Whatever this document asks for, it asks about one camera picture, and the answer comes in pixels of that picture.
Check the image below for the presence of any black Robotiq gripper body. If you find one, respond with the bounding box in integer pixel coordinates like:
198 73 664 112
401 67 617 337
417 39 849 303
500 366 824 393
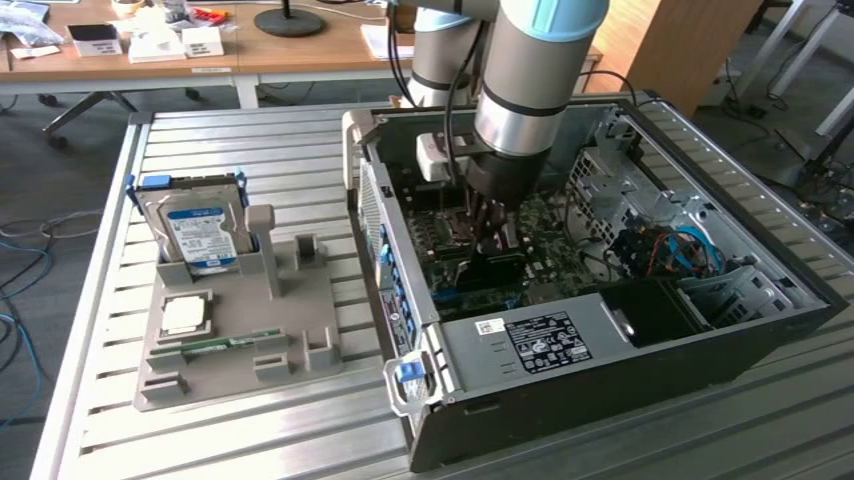
465 149 548 212

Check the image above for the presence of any green graphics card black cooler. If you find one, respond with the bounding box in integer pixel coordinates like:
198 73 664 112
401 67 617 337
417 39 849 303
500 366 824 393
426 247 529 296

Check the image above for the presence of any CPU socket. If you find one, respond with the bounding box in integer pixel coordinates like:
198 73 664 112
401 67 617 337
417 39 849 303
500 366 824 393
437 209 480 246

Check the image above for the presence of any green motherboard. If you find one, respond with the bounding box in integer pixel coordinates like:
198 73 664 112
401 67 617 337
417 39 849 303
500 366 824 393
404 182 626 321

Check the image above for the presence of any perforated metal disk bay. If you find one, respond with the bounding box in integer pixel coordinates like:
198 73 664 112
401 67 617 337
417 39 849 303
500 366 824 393
565 144 680 241

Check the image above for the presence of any silver power supply unit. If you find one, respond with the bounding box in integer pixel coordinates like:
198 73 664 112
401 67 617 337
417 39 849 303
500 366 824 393
426 294 636 396

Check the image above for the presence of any white paper booklet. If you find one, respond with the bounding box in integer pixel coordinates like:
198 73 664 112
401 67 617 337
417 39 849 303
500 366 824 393
360 22 417 61

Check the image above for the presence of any silver slotted disk bay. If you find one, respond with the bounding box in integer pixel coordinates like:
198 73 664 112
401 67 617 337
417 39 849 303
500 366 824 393
677 264 800 329

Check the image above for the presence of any black open PC case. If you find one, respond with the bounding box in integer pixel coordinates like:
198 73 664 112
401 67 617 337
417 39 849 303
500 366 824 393
341 97 853 474

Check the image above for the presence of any grey plastic parts rack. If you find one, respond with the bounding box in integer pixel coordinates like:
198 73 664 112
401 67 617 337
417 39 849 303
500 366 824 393
131 202 346 414

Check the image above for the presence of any black stand base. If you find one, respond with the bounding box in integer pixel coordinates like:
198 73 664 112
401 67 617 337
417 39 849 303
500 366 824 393
773 127 854 174

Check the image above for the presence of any black round lamp base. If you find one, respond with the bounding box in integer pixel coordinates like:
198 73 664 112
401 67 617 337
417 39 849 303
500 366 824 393
253 0 329 37

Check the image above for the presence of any green RAM stick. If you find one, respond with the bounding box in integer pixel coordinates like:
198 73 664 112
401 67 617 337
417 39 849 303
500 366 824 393
147 328 282 357

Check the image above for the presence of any silver CPU chip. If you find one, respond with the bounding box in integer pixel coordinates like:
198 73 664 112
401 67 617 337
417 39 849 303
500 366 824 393
158 297 207 335

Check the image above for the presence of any small white box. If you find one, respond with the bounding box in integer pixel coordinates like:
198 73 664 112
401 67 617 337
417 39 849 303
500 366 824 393
181 25 225 58

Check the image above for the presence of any red orange object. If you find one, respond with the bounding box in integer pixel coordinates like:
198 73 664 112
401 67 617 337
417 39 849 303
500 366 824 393
191 7 233 27

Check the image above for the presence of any white stand block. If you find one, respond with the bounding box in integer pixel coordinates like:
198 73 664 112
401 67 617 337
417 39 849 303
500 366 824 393
126 27 189 64

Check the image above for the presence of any grey wheeled leg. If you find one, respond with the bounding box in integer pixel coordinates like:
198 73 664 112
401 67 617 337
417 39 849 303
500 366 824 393
39 89 206 149

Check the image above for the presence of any white box black lid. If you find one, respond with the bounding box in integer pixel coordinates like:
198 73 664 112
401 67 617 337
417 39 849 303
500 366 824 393
66 23 125 58

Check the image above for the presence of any white paper card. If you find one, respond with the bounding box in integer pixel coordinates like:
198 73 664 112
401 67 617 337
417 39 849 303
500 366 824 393
10 44 62 60

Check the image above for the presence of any clear plastic bag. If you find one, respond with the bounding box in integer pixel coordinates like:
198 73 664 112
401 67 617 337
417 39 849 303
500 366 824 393
0 0 66 46

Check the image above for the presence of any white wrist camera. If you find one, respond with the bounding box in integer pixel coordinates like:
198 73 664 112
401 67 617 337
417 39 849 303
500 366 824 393
414 132 473 182

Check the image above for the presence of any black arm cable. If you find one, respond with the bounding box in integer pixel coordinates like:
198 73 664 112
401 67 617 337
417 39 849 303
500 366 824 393
390 2 493 194

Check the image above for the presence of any black wire bundle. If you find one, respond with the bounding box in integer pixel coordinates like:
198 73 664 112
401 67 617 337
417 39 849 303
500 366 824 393
610 227 669 279

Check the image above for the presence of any orange red wire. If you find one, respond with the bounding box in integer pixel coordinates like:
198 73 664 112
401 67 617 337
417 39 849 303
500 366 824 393
650 233 677 274

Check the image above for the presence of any black power cable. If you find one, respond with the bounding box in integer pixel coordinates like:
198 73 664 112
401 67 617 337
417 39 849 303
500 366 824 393
577 69 669 109

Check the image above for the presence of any blue wire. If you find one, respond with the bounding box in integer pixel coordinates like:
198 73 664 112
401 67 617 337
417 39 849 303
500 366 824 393
670 226 728 277

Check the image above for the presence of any wooden desk white frame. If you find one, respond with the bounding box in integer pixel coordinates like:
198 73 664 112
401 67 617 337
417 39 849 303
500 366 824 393
237 0 602 109
0 0 242 109

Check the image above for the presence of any hard disk with blue bracket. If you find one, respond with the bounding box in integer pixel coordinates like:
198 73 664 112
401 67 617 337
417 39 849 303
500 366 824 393
123 167 261 277

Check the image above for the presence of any white table frame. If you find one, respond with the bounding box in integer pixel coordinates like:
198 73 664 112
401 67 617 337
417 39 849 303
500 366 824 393
764 0 854 139

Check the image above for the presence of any grey floor cable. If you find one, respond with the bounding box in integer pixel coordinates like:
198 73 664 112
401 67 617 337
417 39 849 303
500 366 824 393
0 209 106 241

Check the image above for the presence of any blue floor cable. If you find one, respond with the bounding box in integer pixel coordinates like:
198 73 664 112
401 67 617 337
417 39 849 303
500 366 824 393
0 239 53 431

